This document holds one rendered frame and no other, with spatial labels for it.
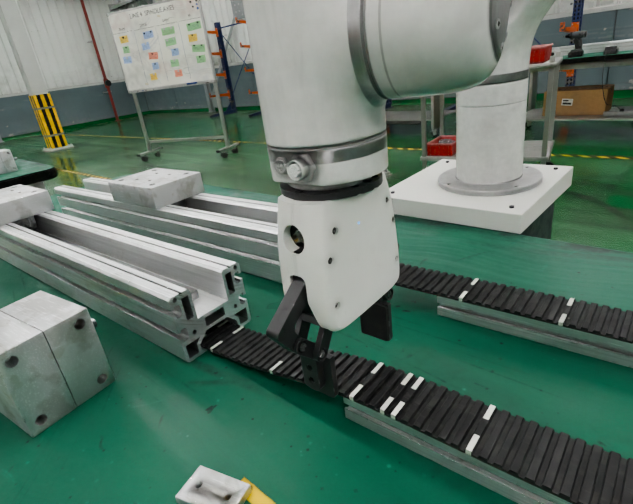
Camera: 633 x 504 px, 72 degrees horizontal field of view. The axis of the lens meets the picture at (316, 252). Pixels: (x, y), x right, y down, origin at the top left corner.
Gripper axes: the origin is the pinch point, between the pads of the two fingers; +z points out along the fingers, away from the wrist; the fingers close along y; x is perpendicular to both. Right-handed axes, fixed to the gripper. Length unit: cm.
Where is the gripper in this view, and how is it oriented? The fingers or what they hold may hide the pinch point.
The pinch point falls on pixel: (350, 349)
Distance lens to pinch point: 39.0
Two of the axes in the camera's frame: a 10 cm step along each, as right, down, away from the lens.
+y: 6.3, -3.9, 6.8
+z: 1.2, 9.1, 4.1
